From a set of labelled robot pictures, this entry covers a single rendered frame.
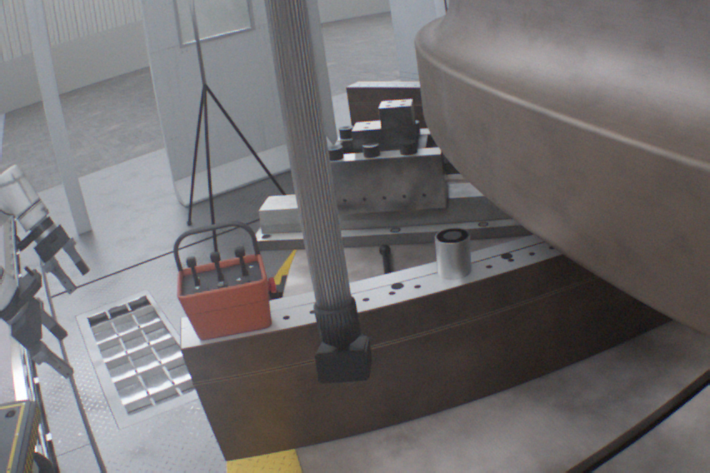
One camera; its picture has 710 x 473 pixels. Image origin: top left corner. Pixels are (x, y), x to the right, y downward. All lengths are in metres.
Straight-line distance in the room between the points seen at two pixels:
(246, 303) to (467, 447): 0.64
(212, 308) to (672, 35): 1.03
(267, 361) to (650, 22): 1.04
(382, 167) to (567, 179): 1.32
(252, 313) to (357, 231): 1.24
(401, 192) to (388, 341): 1.02
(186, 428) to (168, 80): 2.63
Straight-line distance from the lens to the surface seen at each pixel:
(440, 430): 1.52
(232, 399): 1.40
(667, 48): 1.00
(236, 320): 1.29
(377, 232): 2.42
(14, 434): 1.93
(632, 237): 0.95
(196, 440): 2.11
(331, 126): 4.82
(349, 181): 2.31
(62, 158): 4.14
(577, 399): 1.60
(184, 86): 4.20
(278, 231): 2.55
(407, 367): 1.44
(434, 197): 2.30
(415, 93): 3.37
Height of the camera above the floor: 1.39
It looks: 22 degrees down
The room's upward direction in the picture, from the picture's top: 8 degrees counter-clockwise
